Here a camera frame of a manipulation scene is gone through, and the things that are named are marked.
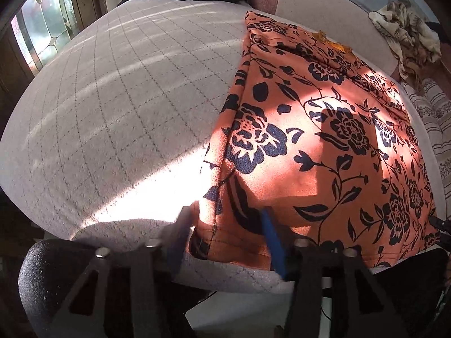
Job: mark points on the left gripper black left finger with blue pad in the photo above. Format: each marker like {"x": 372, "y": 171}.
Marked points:
{"x": 127, "y": 293}

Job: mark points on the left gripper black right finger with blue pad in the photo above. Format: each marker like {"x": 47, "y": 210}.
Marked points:
{"x": 359, "y": 307}

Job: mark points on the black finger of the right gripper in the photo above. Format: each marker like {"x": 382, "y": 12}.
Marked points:
{"x": 441, "y": 225}

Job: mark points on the orange black floral garment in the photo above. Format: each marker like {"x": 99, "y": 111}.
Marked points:
{"x": 311, "y": 131}

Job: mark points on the striped beige pillow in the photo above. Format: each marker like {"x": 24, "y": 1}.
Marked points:
{"x": 434, "y": 109}

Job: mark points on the pink quilted bed cover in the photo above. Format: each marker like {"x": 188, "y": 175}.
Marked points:
{"x": 107, "y": 143}

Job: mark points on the beige brown patterned cloth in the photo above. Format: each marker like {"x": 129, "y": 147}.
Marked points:
{"x": 415, "y": 46}

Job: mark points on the pink bolster pillow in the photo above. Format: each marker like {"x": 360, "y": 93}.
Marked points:
{"x": 340, "y": 20}

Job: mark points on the stained glass window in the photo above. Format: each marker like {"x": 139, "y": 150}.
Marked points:
{"x": 42, "y": 28}

